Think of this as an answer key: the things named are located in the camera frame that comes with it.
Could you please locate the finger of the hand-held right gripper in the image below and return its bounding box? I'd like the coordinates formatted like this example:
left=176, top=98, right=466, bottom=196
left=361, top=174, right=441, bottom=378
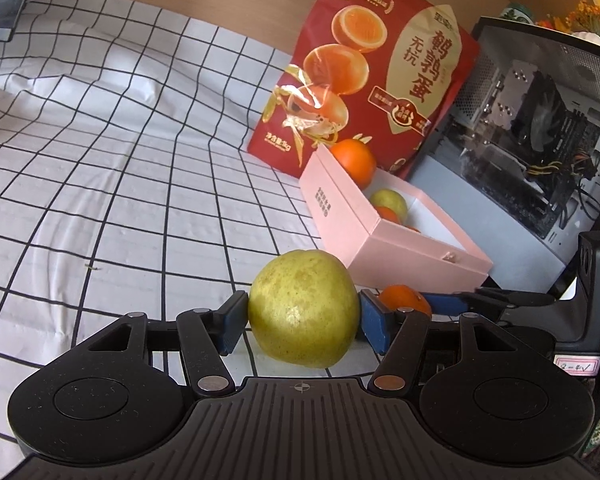
left=482, top=307, right=556, bottom=358
left=422, top=287, right=558, bottom=317

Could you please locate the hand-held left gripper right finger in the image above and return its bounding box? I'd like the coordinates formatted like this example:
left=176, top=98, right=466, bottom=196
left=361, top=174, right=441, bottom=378
left=359, top=287, right=518, bottom=396

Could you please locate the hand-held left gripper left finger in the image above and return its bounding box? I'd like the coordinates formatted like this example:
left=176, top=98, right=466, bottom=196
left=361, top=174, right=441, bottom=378
left=87, top=290, right=251, bottom=398

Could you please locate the small mandarin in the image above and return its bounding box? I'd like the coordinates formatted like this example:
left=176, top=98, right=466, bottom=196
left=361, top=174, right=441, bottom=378
left=378, top=284, right=433, bottom=328

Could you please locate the small yellow-green pear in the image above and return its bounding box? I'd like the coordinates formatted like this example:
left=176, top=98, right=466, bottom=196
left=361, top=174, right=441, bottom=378
left=248, top=249, right=361, bottom=369

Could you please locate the large yellow-green pear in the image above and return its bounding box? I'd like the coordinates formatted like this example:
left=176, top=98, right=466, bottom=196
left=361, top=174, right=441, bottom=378
left=369, top=188, right=409, bottom=223

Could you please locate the pink cardboard box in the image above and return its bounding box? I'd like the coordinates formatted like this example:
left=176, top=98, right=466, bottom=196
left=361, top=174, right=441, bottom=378
left=299, top=147, right=495, bottom=295

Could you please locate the smooth oval orange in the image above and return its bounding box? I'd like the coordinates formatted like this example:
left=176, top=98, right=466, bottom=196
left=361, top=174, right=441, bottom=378
left=329, top=139, right=378, bottom=190

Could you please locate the computer case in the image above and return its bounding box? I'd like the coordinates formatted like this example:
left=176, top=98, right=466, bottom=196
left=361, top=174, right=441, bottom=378
left=405, top=16, right=600, bottom=301

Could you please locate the white black-checked cloth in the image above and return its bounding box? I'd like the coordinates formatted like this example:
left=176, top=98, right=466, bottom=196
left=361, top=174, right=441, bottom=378
left=0, top=0, right=501, bottom=466

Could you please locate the red snack bag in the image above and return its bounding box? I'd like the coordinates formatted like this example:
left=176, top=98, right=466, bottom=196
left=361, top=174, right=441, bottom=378
left=246, top=0, right=481, bottom=181

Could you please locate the orange flower bunch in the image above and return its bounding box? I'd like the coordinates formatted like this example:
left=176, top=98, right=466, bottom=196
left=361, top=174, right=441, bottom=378
left=537, top=0, right=600, bottom=46

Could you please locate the patterned cup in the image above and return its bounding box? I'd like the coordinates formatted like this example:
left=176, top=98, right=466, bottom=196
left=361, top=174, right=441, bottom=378
left=500, top=2, right=533, bottom=25

